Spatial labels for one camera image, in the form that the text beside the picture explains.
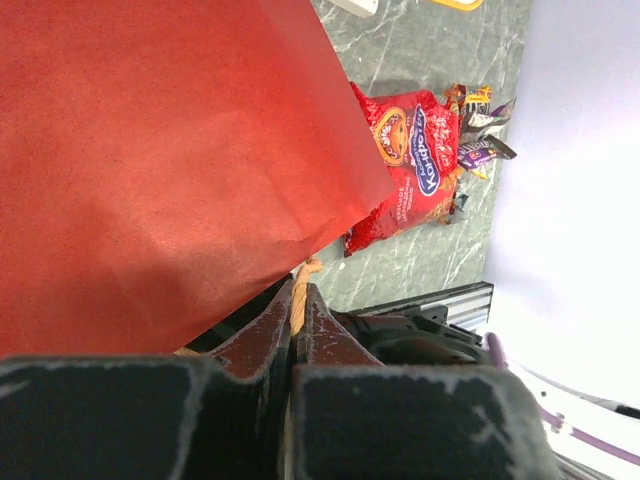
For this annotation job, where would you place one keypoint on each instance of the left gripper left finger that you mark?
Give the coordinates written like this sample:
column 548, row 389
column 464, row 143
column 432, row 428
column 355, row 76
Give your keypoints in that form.
column 216, row 415

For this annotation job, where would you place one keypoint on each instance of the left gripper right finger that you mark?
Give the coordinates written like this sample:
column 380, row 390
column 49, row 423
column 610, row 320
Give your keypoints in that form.
column 356, row 418

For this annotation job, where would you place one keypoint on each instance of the red brown paper bag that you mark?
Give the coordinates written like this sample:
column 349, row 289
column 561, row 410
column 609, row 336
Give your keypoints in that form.
column 163, row 162

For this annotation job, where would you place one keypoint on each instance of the yellow M&M's packet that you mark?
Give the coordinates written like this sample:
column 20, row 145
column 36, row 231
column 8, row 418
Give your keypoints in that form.
column 479, row 172
column 470, row 98

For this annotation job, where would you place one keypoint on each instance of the red cookie snack bag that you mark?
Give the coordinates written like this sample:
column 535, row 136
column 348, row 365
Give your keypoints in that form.
column 417, row 137

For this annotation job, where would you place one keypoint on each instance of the purple brown M&M's packet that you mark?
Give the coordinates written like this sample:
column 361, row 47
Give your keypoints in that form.
column 472, row 156

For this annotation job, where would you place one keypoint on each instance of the dark snack bar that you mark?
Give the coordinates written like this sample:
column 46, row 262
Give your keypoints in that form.
column 476, row 125

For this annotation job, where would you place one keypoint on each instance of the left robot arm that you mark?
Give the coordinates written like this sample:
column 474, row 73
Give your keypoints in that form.
column 589, row 437

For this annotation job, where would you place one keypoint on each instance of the white whiteboard eraser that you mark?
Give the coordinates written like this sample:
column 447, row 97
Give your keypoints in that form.
column 360, row 8

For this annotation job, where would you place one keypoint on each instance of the aluminium frame rail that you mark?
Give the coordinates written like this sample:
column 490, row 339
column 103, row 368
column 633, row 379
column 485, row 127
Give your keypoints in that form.
column 466, row 306

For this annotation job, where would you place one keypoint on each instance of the small whiteboard wooden frame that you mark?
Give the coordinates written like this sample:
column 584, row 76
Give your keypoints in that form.
column 461, row 5

